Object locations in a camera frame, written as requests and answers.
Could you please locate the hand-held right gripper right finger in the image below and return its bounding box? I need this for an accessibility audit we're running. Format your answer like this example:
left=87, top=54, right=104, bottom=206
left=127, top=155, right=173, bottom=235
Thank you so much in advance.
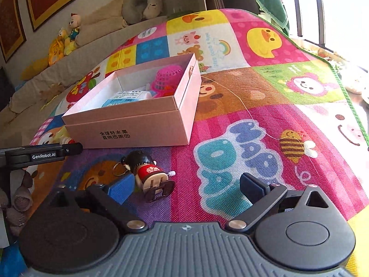
left=226, top=172, right=333, bottom=233

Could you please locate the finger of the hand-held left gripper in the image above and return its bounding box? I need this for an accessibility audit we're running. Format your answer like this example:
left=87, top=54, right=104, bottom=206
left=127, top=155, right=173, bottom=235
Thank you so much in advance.
left=56, top=142, right=84, bottom=154

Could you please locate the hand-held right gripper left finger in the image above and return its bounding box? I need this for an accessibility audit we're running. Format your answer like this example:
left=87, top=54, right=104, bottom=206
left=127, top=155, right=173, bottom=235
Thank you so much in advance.
left=43, top=175, right=149, bottom=233

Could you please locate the red dress wind-up doll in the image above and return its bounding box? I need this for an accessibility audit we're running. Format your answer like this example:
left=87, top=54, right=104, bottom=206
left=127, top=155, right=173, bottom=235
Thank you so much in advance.
left=112, top=150, right=176, bottom=203

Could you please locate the pink cardboard box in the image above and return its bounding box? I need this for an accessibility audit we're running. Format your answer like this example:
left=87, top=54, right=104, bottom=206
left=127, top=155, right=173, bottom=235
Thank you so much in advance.
left=61, top=52, right=202, bottom=150

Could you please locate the blue white wet wipes packet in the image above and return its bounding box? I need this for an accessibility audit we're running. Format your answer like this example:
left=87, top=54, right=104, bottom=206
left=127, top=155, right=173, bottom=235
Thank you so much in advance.
left=101, top=90, right=152, bottom=109

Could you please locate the pink plastic toy basket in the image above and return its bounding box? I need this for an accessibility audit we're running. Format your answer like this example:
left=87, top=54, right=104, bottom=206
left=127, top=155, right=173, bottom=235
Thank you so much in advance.
left=154, top=65, right=185, bottom=93

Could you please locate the person's left hand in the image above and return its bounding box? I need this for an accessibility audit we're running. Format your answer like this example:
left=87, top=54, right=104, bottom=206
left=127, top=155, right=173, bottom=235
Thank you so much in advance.
left=0, top=169, right=39, bottom=237

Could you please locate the small brown plush toy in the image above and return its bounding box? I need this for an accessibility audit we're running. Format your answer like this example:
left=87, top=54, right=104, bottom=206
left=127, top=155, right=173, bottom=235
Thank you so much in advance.
left=39, top=84, right=63, bottom=105

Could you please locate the beige sofa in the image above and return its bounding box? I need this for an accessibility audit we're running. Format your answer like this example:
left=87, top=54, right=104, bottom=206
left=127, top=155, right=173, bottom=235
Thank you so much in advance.
left=0, top=14, right=173, bottom=149

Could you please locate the colourful cartoon play mat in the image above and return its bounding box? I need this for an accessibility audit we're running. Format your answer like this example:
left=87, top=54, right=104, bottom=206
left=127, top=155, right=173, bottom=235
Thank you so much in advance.
left=0, top=8, right=369, bottom=277

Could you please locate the yellow pillow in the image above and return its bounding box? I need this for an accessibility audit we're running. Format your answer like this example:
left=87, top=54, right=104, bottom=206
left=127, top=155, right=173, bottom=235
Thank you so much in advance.
left=21, top=58, right=51, bottom=80

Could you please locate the orange yellow plush toy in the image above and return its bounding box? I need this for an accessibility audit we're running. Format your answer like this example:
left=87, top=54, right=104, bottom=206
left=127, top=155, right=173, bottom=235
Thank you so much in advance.
left=47, top=36, right=66, bottom=66

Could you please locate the yellow duck plush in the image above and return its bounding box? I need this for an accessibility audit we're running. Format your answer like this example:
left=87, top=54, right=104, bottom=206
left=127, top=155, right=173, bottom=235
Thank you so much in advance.
left=58, top=28, right=76, bottom=56

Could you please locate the boy doll plush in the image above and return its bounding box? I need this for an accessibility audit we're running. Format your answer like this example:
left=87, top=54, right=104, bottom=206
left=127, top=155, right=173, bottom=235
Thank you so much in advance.
left=67, top=13, right=83, bottom=42

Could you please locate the beige folded blanket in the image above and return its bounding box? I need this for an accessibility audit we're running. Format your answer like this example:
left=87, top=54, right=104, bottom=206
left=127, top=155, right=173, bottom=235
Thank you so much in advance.
left=75, top=0, right=128, bottom=47

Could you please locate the red framed picture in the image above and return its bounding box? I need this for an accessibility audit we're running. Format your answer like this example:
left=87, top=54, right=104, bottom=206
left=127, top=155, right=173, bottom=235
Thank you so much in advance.
left=0, top=0, right=27, bottom=63
left=24, top=0, right=76, bottom=32

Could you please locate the white slipper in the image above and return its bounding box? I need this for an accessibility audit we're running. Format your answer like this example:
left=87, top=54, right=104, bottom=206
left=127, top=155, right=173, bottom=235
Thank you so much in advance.
left=344, top=75, right=369, bottom=105

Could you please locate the grey neck pillow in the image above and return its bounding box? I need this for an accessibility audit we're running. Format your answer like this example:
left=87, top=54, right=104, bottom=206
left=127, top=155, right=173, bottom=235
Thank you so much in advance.
left=121, top=0, right=165, bottom=25

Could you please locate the white bear plush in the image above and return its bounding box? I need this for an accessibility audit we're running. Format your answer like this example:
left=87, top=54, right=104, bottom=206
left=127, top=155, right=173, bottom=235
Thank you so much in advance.
left=143, top=0, right=164, bottom=20

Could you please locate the green printed blanket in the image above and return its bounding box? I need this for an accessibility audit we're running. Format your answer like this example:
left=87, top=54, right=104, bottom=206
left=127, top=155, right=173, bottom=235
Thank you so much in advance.
left=253, top=0, right=291, bottom=37

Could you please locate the thin white string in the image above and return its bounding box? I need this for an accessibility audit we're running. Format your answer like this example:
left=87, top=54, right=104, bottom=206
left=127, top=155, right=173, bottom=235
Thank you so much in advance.
left=201, top=75, right=282, bottom=141

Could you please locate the dark window frame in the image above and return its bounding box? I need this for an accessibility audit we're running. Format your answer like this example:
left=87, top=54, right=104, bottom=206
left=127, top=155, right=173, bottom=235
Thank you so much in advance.
left=291, top=0, right=327, bottom=51

